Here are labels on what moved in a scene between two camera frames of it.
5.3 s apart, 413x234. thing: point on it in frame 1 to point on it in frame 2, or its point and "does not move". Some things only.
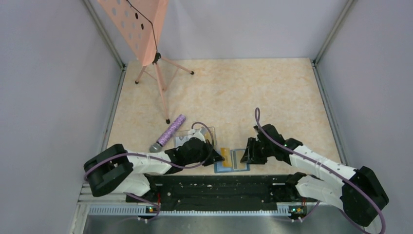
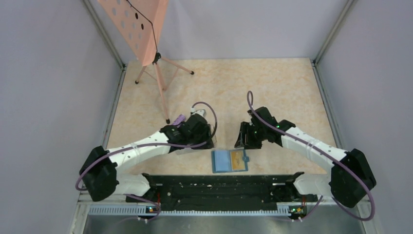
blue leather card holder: x=232 y=162 does not move
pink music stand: x=140 y=23 does not move
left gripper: x=215 y=157 to x=206 y=134
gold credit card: x=237 y=156 does not move
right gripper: x=251 y=154 to x=244 y=139
